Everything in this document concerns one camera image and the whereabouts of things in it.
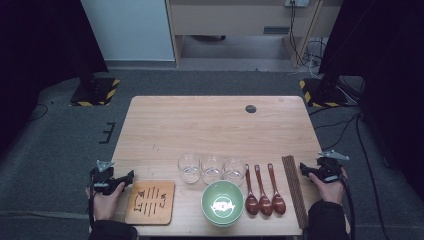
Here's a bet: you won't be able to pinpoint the person's right hand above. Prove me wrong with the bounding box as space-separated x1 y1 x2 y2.
308 168 348 204

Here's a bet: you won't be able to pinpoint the square wooden cutout coaster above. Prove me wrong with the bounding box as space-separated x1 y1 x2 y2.
124 179 176 226

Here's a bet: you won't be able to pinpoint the hand-held gripper black cable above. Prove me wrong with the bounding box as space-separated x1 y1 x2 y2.
87 169 96 231
340 178 356 240

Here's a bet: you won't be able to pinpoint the black curtain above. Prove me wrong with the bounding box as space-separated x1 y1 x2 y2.
318 0 424 201
0 0 109 158

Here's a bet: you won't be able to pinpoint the left hand-held gripper black cable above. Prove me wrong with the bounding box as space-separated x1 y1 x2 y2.
87 169 96 231

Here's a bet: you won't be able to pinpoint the right hand-held gripper black cable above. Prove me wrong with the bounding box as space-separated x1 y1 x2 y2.
340 178 356 240

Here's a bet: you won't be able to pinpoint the dark red wooden spoon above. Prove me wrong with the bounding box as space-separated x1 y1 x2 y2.
254 164 274 217
267 162 287 216
244 163 260 216

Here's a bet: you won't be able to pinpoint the black power cable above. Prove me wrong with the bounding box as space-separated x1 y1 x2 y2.
289 1 309 68

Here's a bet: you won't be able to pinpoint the white wall socket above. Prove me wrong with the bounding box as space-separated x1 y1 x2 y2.
284 0 310 8

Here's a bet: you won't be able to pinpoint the beige wooden desk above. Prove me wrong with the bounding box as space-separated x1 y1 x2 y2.
165 0 344 68

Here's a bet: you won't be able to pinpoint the thick black floor cable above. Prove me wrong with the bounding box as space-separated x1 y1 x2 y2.
354 113 389 240

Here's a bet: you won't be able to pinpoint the thin black floor cable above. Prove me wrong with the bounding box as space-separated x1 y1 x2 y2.
28 103 49 123

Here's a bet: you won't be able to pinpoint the light green ceramic bowl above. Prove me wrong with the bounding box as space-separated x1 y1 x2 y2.
200 179 245 228

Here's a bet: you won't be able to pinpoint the row of brown chopsticks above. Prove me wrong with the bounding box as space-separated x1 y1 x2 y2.
281 155 310 230

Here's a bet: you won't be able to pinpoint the clear glass cup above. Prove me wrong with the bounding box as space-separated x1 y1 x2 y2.
177 153 202 184
222 157 248 187
200 155 224 185

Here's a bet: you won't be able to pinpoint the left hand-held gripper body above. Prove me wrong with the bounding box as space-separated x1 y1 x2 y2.
89 159 123 196

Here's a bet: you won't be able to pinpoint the person's left hand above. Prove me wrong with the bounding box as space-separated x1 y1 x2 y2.
85 182 127 221

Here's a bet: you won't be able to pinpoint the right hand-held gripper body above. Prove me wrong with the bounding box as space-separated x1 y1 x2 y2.
316 150 350 184

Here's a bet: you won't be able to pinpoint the black stand base striped edges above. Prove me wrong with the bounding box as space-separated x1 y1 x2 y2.
69 77 121 108
298 78 349 108

